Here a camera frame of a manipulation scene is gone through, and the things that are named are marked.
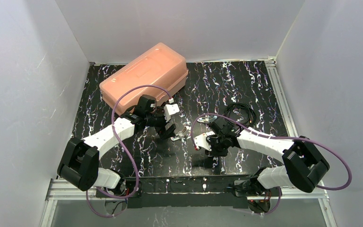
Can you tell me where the coiled black cable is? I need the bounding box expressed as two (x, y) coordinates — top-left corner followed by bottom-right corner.
(225, 103), (258, 129)

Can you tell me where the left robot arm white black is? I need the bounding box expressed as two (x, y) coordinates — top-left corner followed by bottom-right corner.
(57, 95), (180, 192)

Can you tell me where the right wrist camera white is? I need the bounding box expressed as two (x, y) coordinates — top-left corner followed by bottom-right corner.
(193, 131), (215, 151)

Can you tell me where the aluminium front rail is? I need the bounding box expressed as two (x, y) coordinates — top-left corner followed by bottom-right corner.
(46, 175), (329, 200)

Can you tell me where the small white stapler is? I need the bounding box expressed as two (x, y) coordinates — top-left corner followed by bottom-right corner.
(171, 126), (191, 141)

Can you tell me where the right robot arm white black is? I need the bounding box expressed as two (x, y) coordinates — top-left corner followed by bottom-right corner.
(194, 119), (330, 195)

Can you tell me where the pink translucent plastic box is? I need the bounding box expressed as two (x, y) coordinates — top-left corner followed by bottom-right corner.
(99, 43), (189, 108)

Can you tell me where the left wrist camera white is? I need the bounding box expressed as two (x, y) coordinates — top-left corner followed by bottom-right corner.
(164, 98), (180, 122)

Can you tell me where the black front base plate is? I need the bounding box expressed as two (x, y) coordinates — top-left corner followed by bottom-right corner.
(95, 175), (282, 209)

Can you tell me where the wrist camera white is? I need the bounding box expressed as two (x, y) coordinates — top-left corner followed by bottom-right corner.
(164, 98), (180, 122)
(193, 131), (215, 151)

